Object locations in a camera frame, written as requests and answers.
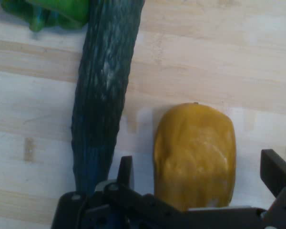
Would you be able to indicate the green bell pepper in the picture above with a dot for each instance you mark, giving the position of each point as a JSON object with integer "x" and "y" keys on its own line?
{"x": 52, "y": 12}

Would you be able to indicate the yellow bell pepper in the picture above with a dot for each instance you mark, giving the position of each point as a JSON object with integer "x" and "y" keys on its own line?
{"x": 195, "y": 157}

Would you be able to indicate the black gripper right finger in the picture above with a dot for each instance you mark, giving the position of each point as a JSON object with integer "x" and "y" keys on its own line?
{"x": 275, "y": 171}

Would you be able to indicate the dark green cucumber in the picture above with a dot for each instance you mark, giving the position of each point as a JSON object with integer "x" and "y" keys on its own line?
{"x": 102, "y": 95}

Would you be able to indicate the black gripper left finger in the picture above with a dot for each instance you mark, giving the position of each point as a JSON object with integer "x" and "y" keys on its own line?
{"x": 125, "y": 175}

